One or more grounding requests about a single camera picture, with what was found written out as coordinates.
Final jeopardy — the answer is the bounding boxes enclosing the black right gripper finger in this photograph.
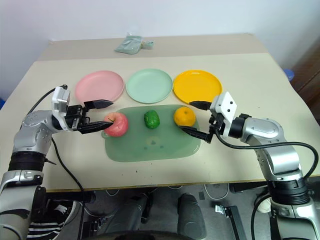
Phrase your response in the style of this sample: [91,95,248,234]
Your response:
[178,125,214,144]
[188,100,214,111]

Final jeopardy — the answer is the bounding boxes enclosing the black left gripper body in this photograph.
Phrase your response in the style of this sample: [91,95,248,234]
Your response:
[64,104,91,132]

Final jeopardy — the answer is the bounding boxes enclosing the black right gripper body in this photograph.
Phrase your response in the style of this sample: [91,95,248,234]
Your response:
[208,112,226,137]

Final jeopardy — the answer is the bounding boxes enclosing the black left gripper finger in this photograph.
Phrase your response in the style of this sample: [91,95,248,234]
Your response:
[77,120,116,136]
[83,99,114,112]

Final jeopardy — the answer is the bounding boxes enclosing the pink plate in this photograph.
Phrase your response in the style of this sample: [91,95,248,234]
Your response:
[74,70,125,105]

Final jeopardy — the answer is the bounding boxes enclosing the yellow plate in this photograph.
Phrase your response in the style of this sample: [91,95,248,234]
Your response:
[172,69,223,106]

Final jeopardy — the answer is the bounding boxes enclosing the orange fruit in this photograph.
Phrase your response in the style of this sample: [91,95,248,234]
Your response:
[173,106,196,127]

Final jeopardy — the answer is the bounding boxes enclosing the green pepper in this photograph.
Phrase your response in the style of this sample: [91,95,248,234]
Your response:
[143,110,160,130]

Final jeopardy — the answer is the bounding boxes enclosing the light green plate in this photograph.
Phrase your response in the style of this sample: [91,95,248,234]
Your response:
[125,68,174,104]

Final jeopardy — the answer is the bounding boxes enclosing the pink red apple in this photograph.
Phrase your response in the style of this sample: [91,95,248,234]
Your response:
[103,111,129,137]

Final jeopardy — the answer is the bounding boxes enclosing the translucent green tray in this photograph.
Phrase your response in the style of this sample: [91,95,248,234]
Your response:
[101,104,202,163]

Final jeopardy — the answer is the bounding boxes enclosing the clear bag with green items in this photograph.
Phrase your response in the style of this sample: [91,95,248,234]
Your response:
[114,32,145,55]

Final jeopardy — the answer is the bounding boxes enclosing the small pale green object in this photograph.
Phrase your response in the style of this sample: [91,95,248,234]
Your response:
[141,39,155,50]

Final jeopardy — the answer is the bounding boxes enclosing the dark grey rounded shape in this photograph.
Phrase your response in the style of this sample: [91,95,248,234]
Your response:
[176,193,208,239]
[108,191,154,234]

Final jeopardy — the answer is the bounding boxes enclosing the blue round object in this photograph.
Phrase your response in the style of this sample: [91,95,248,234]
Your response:
[284,67,296,82]

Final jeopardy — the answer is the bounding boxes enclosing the black and white sneaker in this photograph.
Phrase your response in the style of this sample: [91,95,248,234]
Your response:
[52,200,78,224]

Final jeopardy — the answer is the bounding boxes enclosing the black metal leg with caster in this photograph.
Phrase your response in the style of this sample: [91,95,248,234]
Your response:
[214,204,249,240]

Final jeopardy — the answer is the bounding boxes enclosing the white shoe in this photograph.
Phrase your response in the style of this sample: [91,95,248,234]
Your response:
[258,198,273,214]

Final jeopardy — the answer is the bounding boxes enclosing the brown wooden cabinet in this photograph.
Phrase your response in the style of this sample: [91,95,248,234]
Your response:
[291,41,320,107]

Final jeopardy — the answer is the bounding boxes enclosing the black white striped cloth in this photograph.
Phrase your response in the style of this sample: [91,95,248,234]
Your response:
[26,219,66,240]

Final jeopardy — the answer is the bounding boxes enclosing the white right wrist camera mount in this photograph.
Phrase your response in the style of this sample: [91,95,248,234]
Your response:
[209,91,238,139]

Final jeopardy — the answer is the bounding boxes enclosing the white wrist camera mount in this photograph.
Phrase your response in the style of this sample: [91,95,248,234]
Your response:
[209,91,238,139]
[50,85,71,131]

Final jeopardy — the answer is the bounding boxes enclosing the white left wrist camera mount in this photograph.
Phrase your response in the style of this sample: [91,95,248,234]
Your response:
[50,85,71,131]

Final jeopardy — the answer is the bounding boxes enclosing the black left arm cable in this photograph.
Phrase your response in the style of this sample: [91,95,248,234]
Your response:
[26,84,87,240]

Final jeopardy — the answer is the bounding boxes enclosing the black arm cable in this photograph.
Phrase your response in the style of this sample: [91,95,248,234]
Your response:
[26,84,87,240]
[214,126,317,181]

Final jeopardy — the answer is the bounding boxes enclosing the white floor cable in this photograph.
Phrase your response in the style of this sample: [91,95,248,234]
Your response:
[203,184,230,201]

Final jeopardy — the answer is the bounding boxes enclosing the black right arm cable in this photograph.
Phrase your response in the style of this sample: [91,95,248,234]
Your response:
[214,126,317,181]

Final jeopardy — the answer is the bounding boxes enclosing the black table frame bar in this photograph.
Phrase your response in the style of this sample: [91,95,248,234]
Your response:
[45,190,97,204]

